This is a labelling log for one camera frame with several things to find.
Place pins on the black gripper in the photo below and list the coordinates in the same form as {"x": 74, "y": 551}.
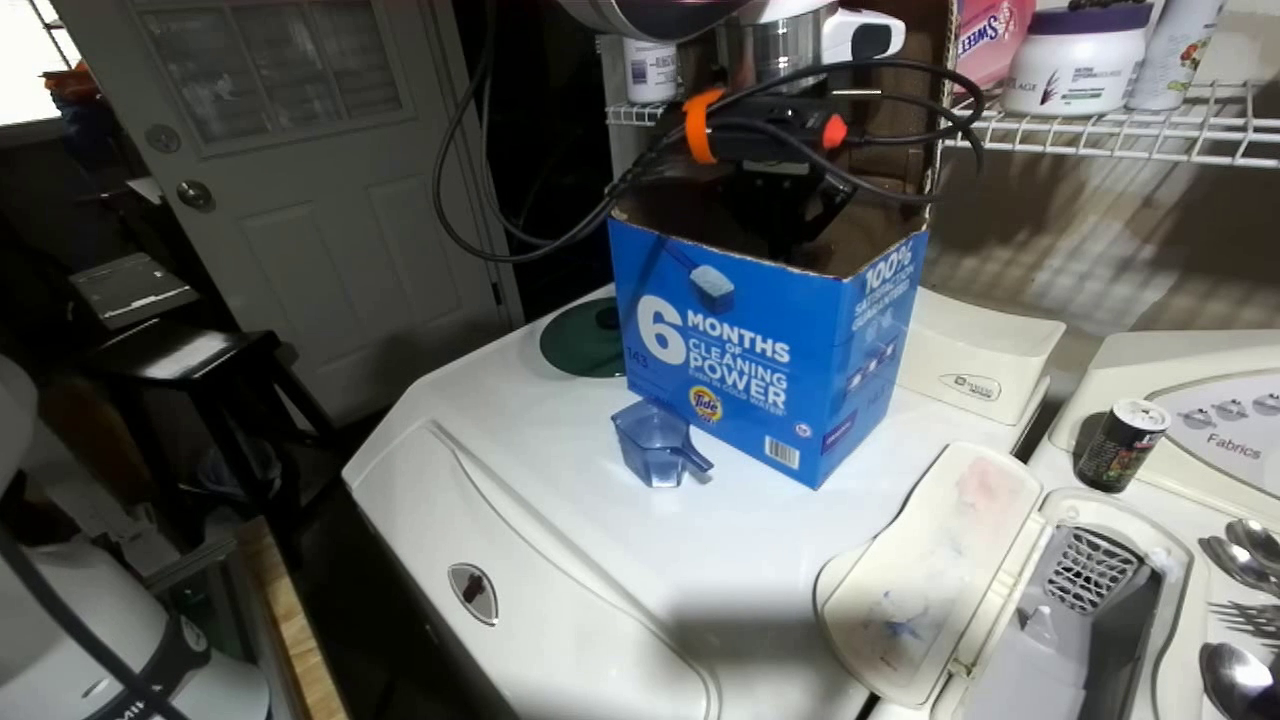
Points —
{"x": 764, "y": 184}

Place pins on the dark soda can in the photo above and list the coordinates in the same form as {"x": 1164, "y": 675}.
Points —
{"x": 1119, "y": 447}

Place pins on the black flat box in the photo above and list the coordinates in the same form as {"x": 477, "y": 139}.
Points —
{"x": 134, "y": 287}

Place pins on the white dryer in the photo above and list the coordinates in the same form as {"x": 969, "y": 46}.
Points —
{"x": 1203, "y": 443}

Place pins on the metal fork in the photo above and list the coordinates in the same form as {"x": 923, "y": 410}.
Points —
{"x": 1247, "y": 621}

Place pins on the wooden floor plank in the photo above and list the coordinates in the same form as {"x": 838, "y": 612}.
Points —
{"x": 292, "y": 625}

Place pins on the round door knob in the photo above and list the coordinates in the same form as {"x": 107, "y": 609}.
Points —
{"x": 192, "y": 193}

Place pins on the white tub purple lid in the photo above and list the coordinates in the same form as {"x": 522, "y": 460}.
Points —
{"x": 1073, "y": 66}

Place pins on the black stool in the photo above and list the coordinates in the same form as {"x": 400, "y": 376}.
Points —
{"x": 200, "y": 363}

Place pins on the pink bottle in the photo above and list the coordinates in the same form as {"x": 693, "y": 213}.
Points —
{"x": 988, "y": 43}

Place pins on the green round lid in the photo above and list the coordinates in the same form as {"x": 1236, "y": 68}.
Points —
{"x": 583, "y": 342}

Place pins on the large metal spoon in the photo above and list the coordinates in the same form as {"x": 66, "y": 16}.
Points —
{"x": 1235, "y": 675}

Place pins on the white washing machine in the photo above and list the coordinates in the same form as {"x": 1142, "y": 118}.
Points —
{"x": 640, "y": 560}

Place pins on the blue orange detergent box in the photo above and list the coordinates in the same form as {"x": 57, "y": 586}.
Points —
{"x": 744, "y": 363}

